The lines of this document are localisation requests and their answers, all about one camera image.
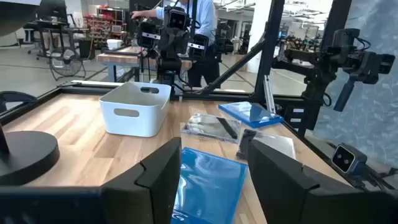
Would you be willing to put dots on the silver aluminium bracket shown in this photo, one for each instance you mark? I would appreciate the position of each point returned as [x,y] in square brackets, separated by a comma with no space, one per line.
[269,93]

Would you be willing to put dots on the small black depth camera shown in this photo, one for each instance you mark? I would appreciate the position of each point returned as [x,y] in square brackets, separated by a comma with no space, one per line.
[343,158]

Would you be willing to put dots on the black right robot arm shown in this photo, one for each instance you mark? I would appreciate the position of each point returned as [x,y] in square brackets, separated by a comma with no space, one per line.
[169,67]

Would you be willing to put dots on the black work desk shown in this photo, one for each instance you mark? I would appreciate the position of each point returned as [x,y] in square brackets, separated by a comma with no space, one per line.
[56,29]

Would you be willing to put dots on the red parts shelf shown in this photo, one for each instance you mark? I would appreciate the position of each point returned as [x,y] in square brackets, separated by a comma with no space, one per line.
[99,28]

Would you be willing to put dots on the white plastic bin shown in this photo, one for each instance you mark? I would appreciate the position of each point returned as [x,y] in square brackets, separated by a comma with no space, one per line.
[133,124]

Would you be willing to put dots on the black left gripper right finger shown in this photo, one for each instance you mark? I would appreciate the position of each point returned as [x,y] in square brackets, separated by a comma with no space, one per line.
[295,193]

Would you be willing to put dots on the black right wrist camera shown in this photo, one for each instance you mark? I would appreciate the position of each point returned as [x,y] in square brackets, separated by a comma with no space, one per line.
[177,19]

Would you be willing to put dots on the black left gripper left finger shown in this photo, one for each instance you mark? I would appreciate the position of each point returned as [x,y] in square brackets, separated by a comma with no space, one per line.
[146,193]

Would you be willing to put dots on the clear jewel case black tray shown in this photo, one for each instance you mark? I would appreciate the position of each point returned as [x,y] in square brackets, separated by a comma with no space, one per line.
[276,143]

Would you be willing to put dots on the clear plastic bag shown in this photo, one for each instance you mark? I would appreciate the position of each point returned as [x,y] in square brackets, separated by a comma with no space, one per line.
[205,126]

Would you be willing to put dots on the blue translucent jewel case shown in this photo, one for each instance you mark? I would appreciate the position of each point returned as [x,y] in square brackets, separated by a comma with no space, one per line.
[211,186]
[248,113]

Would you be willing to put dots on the black chair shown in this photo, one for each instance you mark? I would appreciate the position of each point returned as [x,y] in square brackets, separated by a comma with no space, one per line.
[15,96]

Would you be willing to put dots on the black floor fan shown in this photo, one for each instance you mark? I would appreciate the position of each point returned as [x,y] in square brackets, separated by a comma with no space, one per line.
[65,63]

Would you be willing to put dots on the person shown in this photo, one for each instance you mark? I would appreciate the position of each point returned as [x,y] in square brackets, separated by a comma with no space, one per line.
[206,18]

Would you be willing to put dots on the wooden workbench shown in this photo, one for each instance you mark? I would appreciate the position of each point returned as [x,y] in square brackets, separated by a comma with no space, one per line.
[124,57]

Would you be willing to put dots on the white box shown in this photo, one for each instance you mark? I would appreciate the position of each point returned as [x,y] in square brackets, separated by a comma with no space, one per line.
[114,44]

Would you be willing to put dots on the pale blue tarp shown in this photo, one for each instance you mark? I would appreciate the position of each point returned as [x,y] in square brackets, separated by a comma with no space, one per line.
[376,118]

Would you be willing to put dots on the white globe table lamp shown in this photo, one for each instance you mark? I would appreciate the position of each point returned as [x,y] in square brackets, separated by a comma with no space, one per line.
[28,155]

